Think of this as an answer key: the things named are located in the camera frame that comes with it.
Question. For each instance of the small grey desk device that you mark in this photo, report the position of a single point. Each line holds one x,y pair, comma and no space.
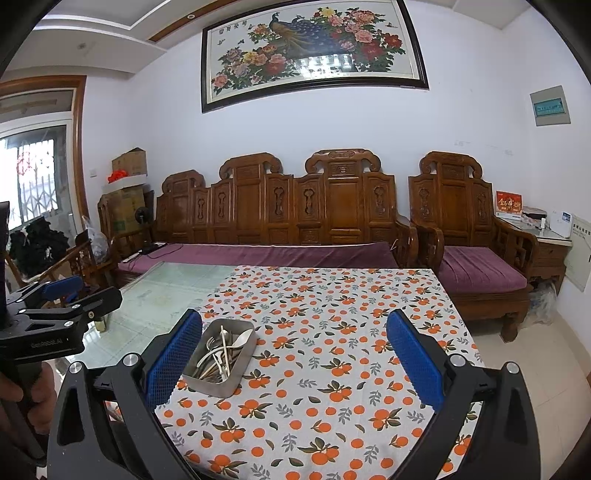
534,215

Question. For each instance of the large brown cardboard box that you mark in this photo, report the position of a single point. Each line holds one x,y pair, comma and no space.
123,210

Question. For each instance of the framed peacock flower painting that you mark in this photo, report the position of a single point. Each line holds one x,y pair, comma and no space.
304,50

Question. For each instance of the crumpled plastic bag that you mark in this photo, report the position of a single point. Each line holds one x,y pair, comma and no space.
545,302

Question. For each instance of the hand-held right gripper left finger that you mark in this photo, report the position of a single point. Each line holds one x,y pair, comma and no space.
173,355

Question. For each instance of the wooden side table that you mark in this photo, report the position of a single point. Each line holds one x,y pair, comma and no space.
549,256

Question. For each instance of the white wall panel door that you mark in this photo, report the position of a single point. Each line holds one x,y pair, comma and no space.
581,258

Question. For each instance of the black clothes pile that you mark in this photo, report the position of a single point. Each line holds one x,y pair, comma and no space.
39,244

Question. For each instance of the slim white plastic spoon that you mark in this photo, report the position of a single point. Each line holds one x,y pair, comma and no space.
207,364

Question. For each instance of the carved wooden sofa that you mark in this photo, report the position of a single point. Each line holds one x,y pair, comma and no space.
258,203

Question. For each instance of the red gift box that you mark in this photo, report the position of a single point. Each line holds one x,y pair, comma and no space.
508,201

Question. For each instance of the rectangular metal tray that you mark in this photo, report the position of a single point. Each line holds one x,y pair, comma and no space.
212,387

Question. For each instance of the person's left hand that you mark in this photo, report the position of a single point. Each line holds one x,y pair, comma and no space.
11,387

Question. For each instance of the white flat box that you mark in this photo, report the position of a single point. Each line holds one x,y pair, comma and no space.
123,186

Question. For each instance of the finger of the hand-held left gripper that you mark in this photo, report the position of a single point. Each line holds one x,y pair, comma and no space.
99,302
62,287

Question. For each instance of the clear plastic bag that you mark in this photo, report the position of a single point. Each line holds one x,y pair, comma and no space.
96,240

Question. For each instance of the purple armchair cushion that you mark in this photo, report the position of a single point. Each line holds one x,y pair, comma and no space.
480,270

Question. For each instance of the long purple sofa cushion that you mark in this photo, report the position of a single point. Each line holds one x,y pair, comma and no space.
258,254

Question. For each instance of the black flat device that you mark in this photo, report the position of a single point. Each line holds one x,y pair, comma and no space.
151,249

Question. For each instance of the orange fruit print tablecloth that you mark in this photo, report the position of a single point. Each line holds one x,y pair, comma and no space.
323,406

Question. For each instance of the wooden lattice chair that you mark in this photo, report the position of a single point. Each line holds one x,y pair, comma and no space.
78,261

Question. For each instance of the carved wooden armchair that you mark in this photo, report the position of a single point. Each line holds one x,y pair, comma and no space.
450,198

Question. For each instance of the orange red cloth item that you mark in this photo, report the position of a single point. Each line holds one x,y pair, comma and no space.
117,176

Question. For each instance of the small brown cardboard box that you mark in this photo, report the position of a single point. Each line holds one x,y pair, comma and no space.
130,162

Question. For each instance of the wood framed window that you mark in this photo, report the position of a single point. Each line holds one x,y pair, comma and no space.
37,184

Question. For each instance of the black standing fan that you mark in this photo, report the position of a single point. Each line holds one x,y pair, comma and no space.
143,215

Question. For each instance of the white router box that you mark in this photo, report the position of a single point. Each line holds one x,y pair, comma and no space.
561,224

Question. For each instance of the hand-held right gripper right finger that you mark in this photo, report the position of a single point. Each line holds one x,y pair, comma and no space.
413,364

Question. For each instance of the grey wall electrical box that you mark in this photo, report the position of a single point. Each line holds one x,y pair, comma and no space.
549,107

